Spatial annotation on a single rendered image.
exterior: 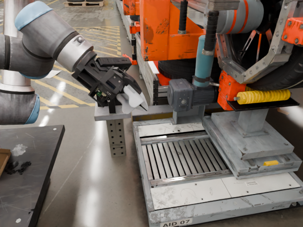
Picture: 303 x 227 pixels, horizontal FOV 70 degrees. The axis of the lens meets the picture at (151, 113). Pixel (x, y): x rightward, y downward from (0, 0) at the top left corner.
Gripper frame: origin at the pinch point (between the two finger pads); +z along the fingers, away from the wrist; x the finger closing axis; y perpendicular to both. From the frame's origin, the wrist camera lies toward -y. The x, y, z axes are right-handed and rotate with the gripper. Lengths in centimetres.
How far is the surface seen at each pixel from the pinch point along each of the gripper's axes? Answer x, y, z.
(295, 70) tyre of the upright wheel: 26, -38, 35
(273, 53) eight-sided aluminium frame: 25, -37, 24
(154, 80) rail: -55, -85, 12
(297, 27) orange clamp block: 35, -33, 20
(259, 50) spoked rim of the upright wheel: 16, -60, 30
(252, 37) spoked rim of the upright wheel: 16, -67, 25
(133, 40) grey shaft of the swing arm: -104, -180, -23
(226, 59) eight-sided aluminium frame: 0, -67, 26
